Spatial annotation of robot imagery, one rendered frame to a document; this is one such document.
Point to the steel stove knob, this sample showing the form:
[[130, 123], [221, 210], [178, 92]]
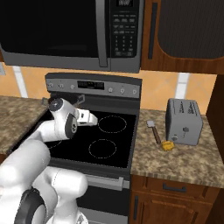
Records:
[[51, 85], [122, 91], [72, 87], [134, 92], [110, 89], [60, 86]]

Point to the brown lower cupboard door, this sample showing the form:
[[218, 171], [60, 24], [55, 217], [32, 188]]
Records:
[[172, 210]]

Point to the brown cupboard door dark panel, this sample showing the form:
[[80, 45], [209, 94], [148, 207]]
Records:
[[189, 29]]

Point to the yellow squash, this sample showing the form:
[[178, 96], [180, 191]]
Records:
[[167, 145]]

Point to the black and steel stove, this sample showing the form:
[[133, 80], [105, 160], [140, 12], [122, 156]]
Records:
[[116, 140]]

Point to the grey toaster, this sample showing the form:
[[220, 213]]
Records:
[[183, 122]]

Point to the dark brown tall cabinet side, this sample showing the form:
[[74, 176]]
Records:
[[217, 108]]

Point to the grey wall outlet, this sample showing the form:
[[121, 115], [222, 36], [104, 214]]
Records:
[[2, 69]]

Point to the black and steel microwave oven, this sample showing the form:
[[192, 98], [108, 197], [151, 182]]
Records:
[[52, 29]]

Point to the brown wooden drawer front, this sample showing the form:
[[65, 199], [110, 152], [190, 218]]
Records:
[[182, 188]]

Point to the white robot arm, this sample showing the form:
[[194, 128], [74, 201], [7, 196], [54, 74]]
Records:
[[57, 128]]

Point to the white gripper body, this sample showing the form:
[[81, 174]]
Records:
[[92, 119]]

